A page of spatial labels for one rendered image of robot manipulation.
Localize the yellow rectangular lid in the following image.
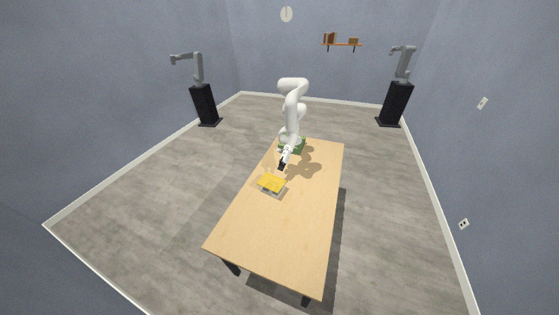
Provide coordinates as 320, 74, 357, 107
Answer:
257, 172, 287, 194

